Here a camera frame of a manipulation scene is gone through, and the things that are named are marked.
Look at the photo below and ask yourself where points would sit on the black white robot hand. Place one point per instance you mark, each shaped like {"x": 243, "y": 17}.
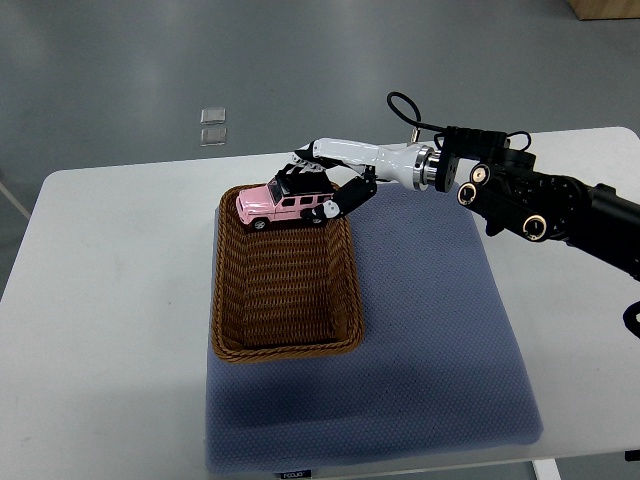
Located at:
{"x": 413, "y": 166}

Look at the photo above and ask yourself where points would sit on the pink toy car black roof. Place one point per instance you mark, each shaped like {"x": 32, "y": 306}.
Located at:
{"x": 282, "y": 198}

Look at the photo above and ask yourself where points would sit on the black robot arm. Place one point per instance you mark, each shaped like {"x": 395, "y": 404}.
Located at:
{"x": 503, "y": 188}

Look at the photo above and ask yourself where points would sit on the brown wicker basket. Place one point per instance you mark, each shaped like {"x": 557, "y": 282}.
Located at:
{"x": 281, "y": 294}

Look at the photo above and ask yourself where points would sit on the upper clear floor tile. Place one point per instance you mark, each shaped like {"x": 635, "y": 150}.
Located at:
{"x": 213, "y": 116}

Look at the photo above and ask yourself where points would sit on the blue grey padded mat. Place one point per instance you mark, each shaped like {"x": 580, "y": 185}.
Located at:
{"x": 439, "y": 368}

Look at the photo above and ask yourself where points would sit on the wooden box corner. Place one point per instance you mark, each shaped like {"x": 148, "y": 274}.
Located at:
{"x": 605, "y": 9}

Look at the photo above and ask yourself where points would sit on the white table leg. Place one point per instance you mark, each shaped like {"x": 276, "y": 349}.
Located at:
{"x": 546, "y": 469}

